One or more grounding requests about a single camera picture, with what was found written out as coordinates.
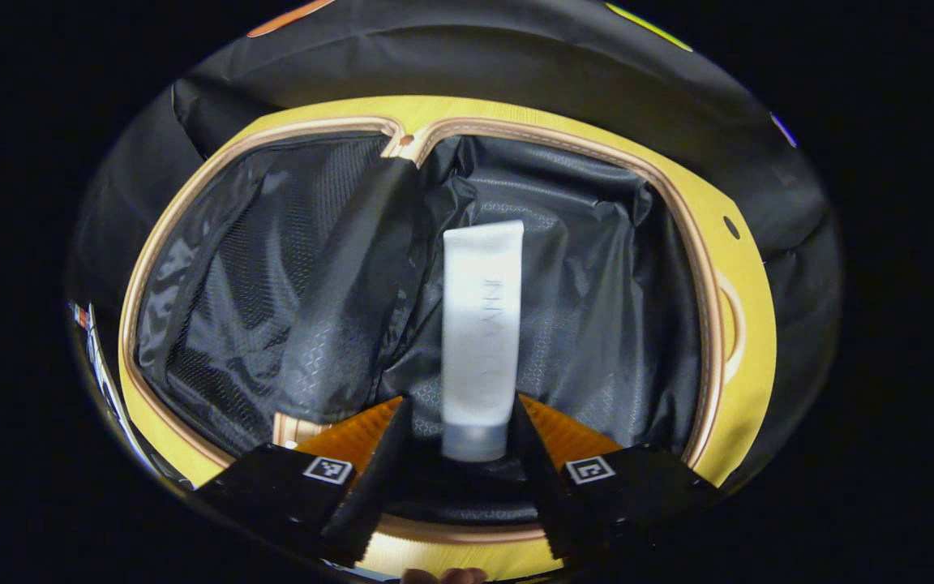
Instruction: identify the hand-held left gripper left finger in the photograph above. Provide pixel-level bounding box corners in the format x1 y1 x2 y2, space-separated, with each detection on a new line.
194 396 413 567

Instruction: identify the white skin care tube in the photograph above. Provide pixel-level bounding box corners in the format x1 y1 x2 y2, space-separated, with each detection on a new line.
440 220 525 463

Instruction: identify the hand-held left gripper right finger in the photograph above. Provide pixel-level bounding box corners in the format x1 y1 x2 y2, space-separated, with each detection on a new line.
512 393 725 562

